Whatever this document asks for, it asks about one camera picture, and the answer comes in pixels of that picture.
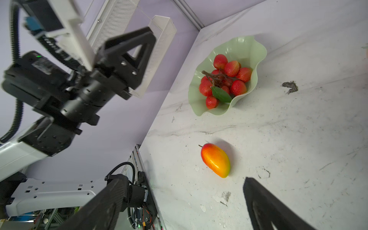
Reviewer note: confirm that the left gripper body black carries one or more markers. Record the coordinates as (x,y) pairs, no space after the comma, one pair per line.
(64,101)

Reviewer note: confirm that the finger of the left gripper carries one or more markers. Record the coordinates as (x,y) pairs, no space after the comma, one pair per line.
(121,61)

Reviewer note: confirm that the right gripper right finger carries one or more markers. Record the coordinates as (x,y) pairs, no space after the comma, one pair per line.
(267,212)

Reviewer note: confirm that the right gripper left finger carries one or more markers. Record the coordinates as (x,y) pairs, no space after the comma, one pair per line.
(102,212)

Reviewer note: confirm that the red yellow fake mango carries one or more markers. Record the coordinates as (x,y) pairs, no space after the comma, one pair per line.
(216,159)

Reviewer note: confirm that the red lychee bunch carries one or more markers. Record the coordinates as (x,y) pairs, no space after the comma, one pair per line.
(226,81)

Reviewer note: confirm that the green wavy fruit bowl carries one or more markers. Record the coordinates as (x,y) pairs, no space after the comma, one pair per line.
(245,50)

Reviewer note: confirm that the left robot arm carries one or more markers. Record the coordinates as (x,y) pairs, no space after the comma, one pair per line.
(52,163)

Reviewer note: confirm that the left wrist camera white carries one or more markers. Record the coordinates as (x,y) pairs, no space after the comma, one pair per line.
(56,26)

